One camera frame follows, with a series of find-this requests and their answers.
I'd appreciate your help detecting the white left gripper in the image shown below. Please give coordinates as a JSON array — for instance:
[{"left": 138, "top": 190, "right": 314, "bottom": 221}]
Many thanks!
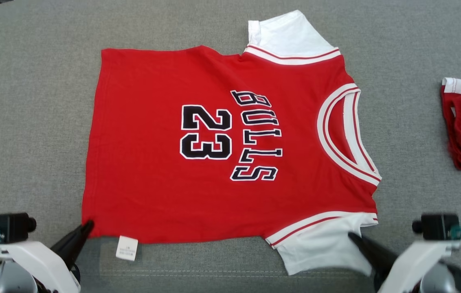
[{"left": 0, "top": 220, "right": 94, "bottom": 293}]

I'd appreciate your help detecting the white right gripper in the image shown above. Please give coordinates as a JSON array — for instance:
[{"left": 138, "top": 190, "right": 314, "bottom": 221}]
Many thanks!
[{"left": 348, "top": 232, "right": 461, "bottom": 293}]

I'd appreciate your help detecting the red white basketball jersey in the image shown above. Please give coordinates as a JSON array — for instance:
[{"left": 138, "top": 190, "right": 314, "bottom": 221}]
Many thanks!
[{"left": 82, "top": 10, "right": 382, "bottom": 276}]

